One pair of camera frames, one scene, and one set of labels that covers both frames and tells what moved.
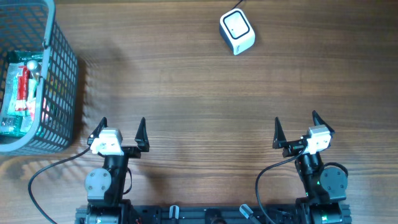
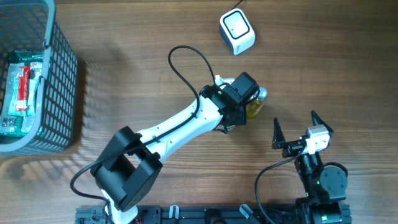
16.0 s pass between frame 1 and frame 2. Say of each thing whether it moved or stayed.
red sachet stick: stayed
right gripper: stayed
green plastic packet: stayed
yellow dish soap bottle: moved
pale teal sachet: stayed
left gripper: moved
